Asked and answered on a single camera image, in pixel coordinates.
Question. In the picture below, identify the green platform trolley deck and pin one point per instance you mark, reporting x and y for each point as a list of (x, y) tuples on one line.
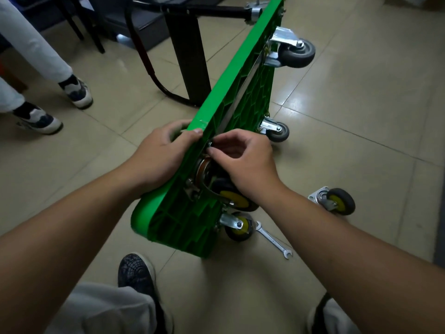
[(240, 100)]

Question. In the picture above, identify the person's light trousers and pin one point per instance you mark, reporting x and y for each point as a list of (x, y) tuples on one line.
[(101, 309)]

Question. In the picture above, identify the person's dark shoe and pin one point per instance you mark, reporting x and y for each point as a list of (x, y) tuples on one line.
[(135, 273), (318, 316)]

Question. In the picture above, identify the person's left hand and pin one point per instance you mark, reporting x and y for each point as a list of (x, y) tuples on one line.
[(156, 159)]

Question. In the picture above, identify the person's right forearm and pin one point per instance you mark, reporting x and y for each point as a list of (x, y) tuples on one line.
[(365, 257)]

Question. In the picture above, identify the person's right hand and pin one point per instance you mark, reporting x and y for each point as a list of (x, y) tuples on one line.
[(247, 166)]

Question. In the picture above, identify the silver wrench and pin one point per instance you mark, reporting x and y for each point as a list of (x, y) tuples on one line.
[(273, 240)]

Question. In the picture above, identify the person's left forearm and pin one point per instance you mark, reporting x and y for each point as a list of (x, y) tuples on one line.
[(59, 246)]

